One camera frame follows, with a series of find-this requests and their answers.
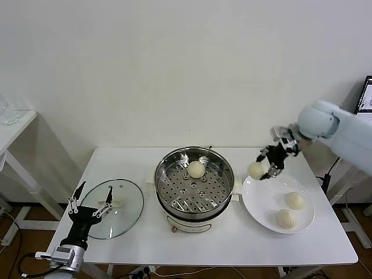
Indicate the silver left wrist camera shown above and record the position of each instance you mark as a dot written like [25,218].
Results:
[62,253]

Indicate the white side table with jar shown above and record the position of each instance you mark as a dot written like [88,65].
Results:
[17,128]

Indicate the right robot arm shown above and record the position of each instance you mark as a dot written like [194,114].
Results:
[315,119]

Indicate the round glass pot lid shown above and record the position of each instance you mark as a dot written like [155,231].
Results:
[125,215]

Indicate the round white plate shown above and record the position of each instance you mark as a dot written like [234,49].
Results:
[261,209]

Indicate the white steamed baozi bun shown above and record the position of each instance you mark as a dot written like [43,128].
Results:
[256,171]
[196,169]
[295,201]
[286,219]

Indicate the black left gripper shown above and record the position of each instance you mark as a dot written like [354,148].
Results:
[82,219]

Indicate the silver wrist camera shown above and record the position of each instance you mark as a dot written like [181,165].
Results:
[280,132]
[62,253]

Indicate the perforated steel steamer basket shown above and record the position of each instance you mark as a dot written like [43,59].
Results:
[223,174]

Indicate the long white floor power strip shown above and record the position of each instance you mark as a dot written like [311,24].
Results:
[10,232]

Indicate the black power adapter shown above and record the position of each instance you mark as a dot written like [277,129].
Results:
[326,183]

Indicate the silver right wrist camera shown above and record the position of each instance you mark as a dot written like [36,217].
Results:
[280,132]

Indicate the white side table with laptop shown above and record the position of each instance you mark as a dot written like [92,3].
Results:
[341,189]

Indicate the white electric cooker base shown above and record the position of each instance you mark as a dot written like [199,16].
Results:
[189,227]

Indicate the open grey laptop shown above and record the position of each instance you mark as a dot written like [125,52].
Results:
[366,96]

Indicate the white power strip with plugs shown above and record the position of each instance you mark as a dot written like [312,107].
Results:
[142,271]

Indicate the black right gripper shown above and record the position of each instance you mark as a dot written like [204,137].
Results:
[277,157]

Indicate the clear glass jar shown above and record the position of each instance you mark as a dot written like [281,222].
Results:
[7,119]

